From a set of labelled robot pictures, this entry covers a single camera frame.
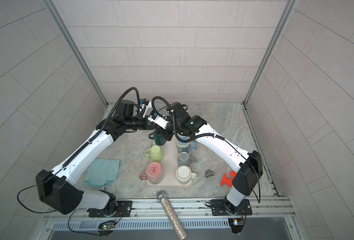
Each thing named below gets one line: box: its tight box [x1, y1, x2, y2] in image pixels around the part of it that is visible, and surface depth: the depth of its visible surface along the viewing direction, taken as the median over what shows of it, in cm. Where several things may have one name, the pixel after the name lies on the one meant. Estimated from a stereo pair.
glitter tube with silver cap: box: [156, 190, 188, 240], surface depth 68 cm
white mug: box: [176, 165, 197, 184], surface depth 77 cm
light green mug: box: [144, 145, 164, 163], surface depth 83 cm
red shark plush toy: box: [220, 170, 237, 187], surface depth 81 cm
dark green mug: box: [149, 131, 167, 146], surface depth 93 cm
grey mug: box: [177, 151, 191, 167], surface depth 80 cm
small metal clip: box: [204, 169, 214, 178], surface depth 82 cm
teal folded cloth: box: [84, 158, 121, 187], surface depth 82 cm
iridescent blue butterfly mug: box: [176, 135, 198, 153], surface depth 84 cm
